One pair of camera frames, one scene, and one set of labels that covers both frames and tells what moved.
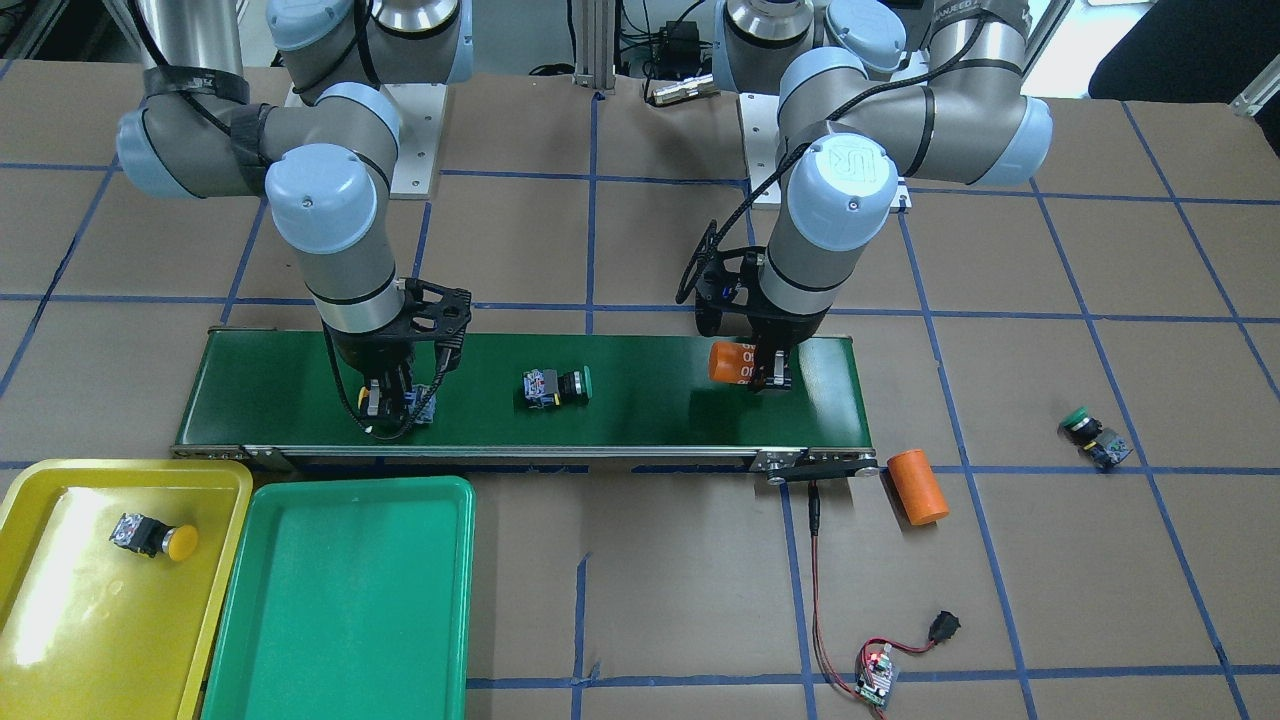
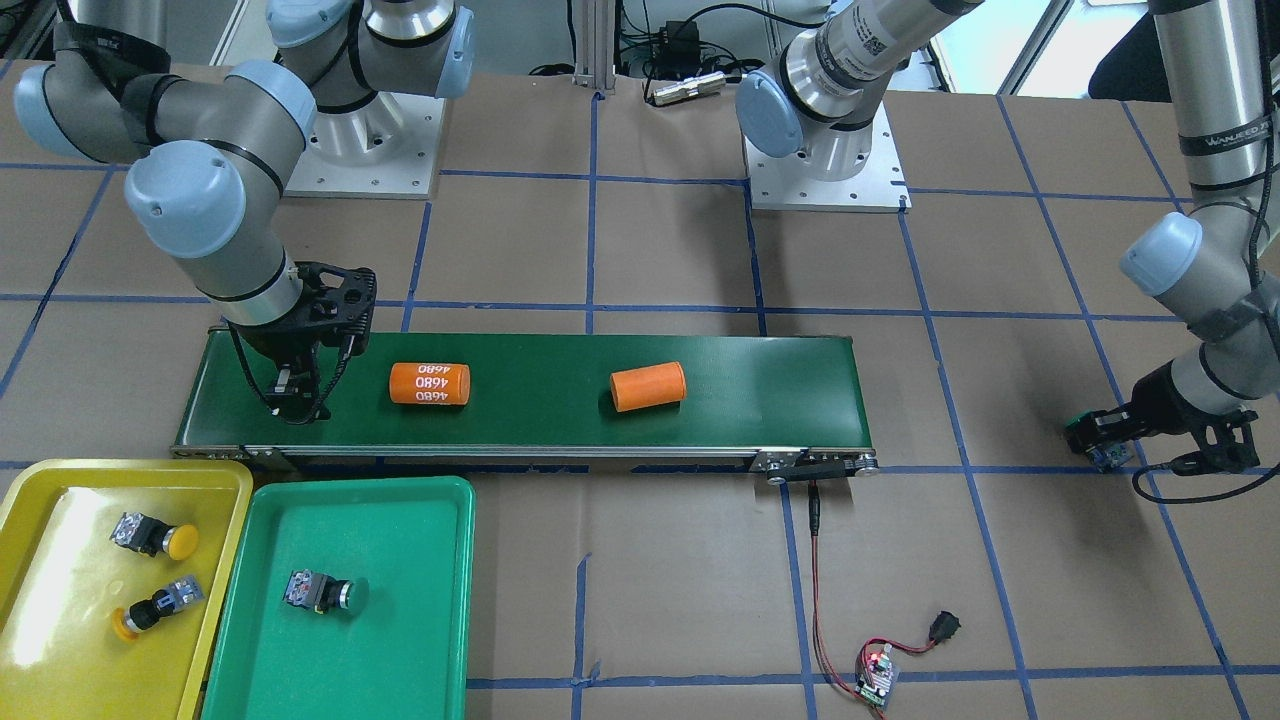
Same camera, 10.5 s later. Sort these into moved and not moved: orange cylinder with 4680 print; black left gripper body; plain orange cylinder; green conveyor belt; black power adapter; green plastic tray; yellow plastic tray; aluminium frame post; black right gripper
Moved: orange cylinder with 4680 print; black right gripper; plain orange cylinder; black left gripper body
Not moved: yellow plastic tray; green conveyor belt; green plastic tray; aluminium frame post; black power adapter
